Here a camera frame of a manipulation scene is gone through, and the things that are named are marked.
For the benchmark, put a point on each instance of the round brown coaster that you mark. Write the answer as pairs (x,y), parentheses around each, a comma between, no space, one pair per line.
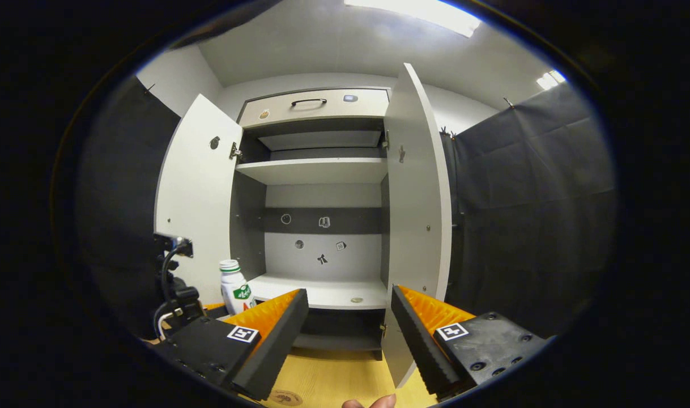
(285,398)

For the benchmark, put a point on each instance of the long ceiling light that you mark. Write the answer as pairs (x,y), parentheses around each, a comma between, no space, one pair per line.
(418,14)

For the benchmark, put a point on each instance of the grey cabinet body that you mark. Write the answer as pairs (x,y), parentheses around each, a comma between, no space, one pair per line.
(316,170)

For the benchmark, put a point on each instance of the black backdrop cloth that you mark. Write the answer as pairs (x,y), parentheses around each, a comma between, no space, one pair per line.
(118,187)
(537,187)

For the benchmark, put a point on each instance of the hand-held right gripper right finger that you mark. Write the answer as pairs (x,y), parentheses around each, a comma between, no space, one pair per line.
(418,340)

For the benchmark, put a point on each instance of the white bottle with green label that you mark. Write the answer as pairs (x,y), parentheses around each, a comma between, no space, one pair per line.
(234,289)

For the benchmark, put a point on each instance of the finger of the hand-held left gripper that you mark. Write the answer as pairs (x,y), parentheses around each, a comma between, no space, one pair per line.
(214,307)

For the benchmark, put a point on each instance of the grey cabinet door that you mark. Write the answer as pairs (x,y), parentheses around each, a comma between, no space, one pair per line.
(416,198)
(197,187)

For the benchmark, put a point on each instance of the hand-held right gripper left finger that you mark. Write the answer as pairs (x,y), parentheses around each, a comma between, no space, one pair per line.
(277,340)

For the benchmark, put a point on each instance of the small ceiling light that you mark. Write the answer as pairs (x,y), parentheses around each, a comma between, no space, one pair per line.
(550,79)

